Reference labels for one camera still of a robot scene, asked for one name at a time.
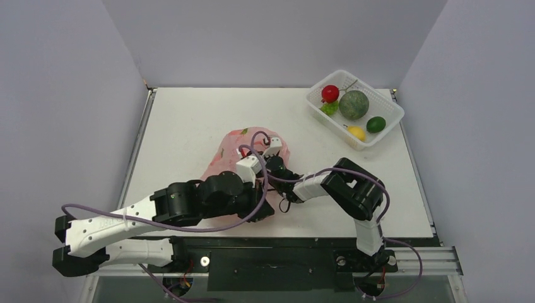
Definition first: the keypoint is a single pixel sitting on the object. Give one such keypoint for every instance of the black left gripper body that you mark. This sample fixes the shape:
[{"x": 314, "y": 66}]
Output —
[{"x": 244, "y": 205}]

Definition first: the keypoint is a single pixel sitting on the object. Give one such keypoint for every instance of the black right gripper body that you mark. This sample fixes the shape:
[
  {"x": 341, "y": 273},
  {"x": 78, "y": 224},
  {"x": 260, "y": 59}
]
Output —
[{"x": 275, "y": 165}]

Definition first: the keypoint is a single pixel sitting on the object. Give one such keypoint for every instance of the pink plastic bag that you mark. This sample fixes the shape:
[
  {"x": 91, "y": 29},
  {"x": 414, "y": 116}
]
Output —
[{"x": 238, "y": 144}]

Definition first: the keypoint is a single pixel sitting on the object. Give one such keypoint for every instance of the green fake grapes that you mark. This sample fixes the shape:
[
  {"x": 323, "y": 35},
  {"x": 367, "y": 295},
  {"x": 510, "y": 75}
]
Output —
[{"x": 330, "y": 109}]

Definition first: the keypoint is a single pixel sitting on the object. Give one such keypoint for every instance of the red fake apple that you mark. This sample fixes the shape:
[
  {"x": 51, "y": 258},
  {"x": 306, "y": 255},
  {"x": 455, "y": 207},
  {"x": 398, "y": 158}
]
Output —
[{"x": 330, "y": 94}]

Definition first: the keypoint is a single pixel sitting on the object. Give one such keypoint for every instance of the yellow fake lemon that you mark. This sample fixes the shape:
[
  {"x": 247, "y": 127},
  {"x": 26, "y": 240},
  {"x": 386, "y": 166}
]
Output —
[{"x": 357, "y": 132}]

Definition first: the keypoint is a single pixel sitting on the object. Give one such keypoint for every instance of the brown fake fruit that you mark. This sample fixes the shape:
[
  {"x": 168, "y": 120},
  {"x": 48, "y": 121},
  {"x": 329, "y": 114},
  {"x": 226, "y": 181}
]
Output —
[{"x": 354, "y": 105}]

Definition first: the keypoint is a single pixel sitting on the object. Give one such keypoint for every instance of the dark green fake lime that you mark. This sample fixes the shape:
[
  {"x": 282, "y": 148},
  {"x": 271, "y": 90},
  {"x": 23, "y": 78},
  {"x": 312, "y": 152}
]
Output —
[{"x": 375, "y": 125}]

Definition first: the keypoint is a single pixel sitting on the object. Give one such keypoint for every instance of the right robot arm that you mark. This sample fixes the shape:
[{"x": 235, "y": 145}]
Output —
[{"x": 358, "y": 192}]

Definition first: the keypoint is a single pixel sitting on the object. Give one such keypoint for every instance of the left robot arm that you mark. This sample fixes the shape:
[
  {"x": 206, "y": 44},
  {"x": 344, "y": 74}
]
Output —
[{"x": 92, "y": 243}]

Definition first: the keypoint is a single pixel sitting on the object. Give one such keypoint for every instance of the white plastic basket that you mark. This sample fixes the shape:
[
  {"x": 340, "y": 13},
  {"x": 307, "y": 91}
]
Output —
[{"x": 380, "y": 105}]

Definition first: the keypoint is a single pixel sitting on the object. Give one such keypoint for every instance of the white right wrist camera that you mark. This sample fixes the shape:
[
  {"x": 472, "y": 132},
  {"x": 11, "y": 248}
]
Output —
[{"x": 274, "y": 147}]

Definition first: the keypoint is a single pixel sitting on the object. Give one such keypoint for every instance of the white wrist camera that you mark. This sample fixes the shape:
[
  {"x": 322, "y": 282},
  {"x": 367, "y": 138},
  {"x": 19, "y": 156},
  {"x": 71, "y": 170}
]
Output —
[
  {"x": 274, "y": 147},
  {"x": 249, "y": 169}
]

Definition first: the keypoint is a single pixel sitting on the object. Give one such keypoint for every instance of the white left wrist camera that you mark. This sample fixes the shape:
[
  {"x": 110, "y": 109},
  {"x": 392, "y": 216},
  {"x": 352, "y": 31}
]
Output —
[{"x": 249, "y": 169}]

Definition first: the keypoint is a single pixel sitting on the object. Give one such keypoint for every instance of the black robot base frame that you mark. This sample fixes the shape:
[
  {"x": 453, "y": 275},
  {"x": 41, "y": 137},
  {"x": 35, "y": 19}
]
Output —
[{"x": 282, "y": 264}]

